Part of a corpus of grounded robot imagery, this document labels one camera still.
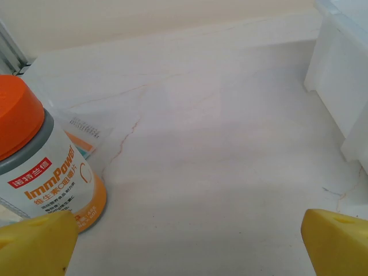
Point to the aluminium frame post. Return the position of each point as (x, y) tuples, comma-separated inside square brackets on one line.
[(11, 51)]

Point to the white bottle orange cap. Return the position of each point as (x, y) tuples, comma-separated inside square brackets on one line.
[(51, 172)]

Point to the clear plastic sachet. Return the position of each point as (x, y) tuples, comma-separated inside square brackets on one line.
[(83, 135)]

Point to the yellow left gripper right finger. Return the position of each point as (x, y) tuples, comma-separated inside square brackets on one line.
[(339, 247)]

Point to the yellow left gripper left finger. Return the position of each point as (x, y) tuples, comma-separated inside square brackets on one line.
[(34, 247)]

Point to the white plastic bin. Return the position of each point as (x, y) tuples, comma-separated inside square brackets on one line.
[(339, 86)]

